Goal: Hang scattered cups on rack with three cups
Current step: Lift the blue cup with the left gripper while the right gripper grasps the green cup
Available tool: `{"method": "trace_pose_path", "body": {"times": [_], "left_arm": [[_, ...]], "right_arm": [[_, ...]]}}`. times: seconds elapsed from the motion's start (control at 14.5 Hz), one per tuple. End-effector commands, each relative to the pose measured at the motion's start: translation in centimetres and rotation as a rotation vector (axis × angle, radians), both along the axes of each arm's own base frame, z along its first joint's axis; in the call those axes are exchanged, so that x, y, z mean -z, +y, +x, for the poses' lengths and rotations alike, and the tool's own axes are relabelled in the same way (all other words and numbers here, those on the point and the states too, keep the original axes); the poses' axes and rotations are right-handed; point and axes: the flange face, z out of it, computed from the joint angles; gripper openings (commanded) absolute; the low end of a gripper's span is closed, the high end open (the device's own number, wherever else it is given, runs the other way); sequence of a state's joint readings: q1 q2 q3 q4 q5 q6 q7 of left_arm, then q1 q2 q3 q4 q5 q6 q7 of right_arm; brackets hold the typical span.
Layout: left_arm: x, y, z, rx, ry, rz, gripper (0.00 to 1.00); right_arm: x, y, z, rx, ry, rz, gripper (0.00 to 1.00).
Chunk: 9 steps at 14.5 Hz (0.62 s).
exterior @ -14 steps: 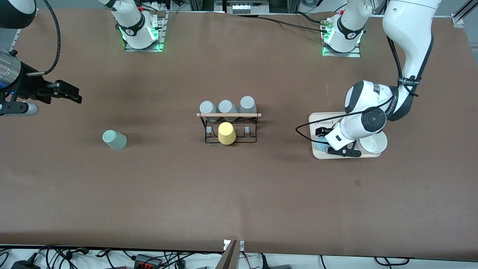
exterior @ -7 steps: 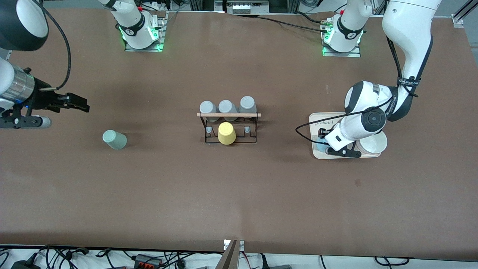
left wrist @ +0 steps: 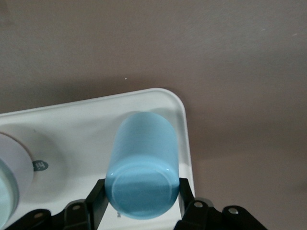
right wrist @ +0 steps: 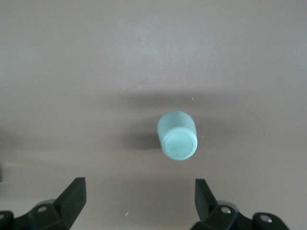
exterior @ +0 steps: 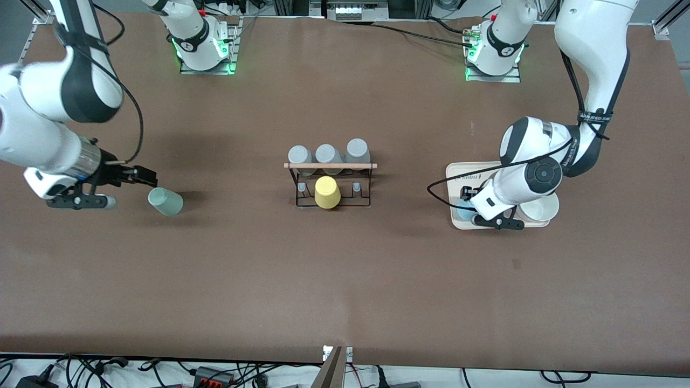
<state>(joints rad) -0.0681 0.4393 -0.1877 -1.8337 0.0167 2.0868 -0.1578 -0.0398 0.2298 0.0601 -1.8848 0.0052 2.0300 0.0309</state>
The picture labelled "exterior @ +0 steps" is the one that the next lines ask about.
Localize black box with red connectors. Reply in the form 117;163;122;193
193;366;236;388

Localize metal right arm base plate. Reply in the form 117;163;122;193
180;16;241;75

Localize yellow plastic cup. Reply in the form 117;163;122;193
314;176;342;210

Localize aluminium frame rail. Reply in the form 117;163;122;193
18;11;56;66

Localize looped black floor cable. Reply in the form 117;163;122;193
541;370;594;384

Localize pale green plastic cup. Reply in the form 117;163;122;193
148;188;184;217

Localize grey slanted post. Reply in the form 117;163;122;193
313;347;346;388

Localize short black table cable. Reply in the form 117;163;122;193
426;16;471;35

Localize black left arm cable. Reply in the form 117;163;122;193
427;48;612;211

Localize black wire rack wooden rod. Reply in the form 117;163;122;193
284;161;378;209

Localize long black table cable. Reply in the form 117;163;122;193
371;23;476;47

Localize black power adapter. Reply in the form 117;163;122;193
16;375;58;388

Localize white post bracket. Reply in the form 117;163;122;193
322;346;354;363

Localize beige tray with Rabbit print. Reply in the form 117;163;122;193
445;162;553;231

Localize white bowl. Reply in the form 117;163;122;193
516;191;560;224

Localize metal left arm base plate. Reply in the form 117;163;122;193
465;24;522;83

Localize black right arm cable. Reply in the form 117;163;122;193
54;3;145;163

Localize white power strip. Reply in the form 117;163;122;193
334;0;390;21

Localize light blue plastic cup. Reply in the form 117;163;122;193
457;197;481;224

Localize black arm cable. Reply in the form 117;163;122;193
54;3;145;163
427;48;612;211

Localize aluminium corner rail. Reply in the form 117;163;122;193
651;0;690;39

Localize tangled black floor cables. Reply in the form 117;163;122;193
0;353;187;388

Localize grey plastic cup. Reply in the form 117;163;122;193
346;138;371;172
315;144;343;176
288;145;314;176

